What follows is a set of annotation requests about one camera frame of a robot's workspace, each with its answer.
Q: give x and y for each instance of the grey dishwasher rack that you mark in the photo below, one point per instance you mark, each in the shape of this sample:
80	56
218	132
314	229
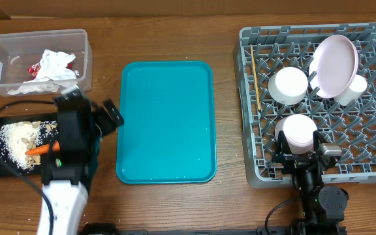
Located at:
352	127

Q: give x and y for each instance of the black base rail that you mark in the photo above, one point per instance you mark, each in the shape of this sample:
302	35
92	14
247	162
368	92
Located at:
111	229

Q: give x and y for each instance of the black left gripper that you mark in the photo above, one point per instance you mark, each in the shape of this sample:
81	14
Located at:
108	125

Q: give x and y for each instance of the orange carrot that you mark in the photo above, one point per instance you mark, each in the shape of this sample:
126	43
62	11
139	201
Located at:
43	149

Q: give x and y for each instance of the pale green bowl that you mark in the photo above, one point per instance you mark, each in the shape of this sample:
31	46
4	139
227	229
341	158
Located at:
288	86

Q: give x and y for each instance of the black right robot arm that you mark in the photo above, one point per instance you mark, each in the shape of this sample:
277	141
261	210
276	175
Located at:
323	206

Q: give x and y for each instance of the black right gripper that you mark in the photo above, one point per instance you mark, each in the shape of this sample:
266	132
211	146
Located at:
295	161

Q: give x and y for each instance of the pink bowl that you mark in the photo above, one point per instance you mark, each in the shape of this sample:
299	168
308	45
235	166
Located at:
298	130

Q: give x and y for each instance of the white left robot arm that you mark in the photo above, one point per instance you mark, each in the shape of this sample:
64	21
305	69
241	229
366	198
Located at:
67	174

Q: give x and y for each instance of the black waste tray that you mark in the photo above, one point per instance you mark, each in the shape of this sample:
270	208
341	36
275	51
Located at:
45	138

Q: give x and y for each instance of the teal serving tray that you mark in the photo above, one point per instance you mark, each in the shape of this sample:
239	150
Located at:
168	135

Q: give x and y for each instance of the red snack wrapper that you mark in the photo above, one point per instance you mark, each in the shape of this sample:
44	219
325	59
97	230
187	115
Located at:
34	69

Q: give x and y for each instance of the white cup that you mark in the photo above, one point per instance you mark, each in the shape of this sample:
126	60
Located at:
353	92

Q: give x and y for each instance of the rice and peanut scraps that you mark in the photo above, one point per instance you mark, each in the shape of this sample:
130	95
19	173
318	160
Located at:
18	138

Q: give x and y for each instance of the large pink plate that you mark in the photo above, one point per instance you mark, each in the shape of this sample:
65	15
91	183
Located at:
335	63

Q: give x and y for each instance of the wooden chopstick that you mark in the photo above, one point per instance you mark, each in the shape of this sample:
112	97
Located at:
255	78

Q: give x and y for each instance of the white napkin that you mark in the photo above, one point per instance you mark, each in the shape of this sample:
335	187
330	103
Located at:
55	68

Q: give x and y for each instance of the clear plastic bin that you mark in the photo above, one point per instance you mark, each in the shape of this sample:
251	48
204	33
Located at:
19	51

